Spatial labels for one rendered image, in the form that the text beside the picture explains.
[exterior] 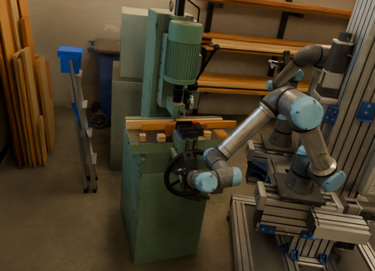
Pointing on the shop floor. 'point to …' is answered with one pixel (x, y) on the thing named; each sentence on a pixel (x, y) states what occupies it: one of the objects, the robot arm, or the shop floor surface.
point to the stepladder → (79, 112)
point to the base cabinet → (157, 214)
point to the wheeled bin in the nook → (100, 48)
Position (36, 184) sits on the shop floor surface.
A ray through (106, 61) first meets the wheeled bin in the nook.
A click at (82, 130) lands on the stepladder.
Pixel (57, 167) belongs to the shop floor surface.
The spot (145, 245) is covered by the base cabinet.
